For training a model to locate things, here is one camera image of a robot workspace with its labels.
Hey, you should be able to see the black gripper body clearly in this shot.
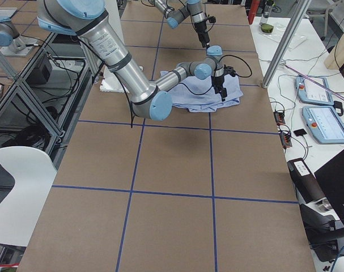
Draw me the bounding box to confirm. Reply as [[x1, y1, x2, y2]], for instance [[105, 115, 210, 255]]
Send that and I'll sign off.
[[194, 21, 210, 43], [211, 75, 227, 94]]

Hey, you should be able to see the aluminium frame rail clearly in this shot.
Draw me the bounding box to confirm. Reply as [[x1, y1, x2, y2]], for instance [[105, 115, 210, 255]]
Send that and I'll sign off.
[[0, 31, 67, 148]]

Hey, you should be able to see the blue teach pendant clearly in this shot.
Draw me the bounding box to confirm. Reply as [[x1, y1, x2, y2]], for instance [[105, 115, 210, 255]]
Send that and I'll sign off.
[[295, 76, 334, 106], [301, 106, 344, 144]]

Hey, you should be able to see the clear water bottle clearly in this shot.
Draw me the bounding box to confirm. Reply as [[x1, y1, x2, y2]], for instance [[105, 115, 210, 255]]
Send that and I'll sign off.
[[260, 0, 274, 25]]

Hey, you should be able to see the far blue teach pendant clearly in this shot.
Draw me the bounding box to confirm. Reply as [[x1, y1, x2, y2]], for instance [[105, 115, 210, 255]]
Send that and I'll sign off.
[[295, 76, 334, 106]]

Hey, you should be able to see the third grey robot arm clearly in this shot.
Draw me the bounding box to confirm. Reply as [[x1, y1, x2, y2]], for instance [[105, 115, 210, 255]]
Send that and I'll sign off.
[[0, 16, 36, 57]]

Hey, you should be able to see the blue striped button-up shirt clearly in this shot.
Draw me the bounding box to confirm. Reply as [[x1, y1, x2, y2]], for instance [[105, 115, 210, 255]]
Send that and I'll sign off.
[[169, 75, 243, 113]]

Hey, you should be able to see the near blue teach pendant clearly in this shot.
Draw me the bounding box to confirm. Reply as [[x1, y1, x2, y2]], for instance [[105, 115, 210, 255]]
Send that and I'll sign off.
[[301, 106, 344, 144]]

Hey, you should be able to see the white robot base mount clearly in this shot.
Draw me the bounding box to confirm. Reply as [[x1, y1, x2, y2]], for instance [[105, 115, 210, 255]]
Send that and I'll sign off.
[[100, 66, 124, 92]]

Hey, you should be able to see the olive green pouch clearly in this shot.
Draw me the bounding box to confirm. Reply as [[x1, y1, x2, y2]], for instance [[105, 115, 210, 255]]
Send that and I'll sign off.
[[260, 23, 274, 34]]

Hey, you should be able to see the reacher grabber stick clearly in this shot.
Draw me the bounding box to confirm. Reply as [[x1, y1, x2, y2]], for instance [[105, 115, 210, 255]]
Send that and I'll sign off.
[[281, 62, 344, 105]]

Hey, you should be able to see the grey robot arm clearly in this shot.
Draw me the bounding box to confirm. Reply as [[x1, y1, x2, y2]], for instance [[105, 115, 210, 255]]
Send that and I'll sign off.
[[37, 1, 227, 121], [148, 0, 216, 48]]

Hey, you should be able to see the white moulded chair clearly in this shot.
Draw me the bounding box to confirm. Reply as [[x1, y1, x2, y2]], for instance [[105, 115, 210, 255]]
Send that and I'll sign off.
[[0, 146, 57, 247]]

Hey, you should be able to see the black monitor on arm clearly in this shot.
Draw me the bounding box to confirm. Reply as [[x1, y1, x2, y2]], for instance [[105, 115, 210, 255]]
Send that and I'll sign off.
[[315, 150, 344, 223]]

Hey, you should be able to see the floor cable bundle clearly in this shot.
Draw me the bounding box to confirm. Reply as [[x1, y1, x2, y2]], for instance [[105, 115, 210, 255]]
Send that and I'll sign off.
[[15, 124, 53, 154]]

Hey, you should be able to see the aluminium frame post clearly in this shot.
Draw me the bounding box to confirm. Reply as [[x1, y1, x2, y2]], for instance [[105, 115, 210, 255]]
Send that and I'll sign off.
[[262, 0, 311, 88]]

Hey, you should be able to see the small black phone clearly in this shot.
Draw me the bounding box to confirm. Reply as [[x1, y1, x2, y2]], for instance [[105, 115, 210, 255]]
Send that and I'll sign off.
[[293, 129, 307, 137]]

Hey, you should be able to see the red fire extinguisher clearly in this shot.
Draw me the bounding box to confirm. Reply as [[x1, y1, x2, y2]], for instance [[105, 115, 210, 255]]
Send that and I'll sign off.
[[248, 0, 260, 25]]

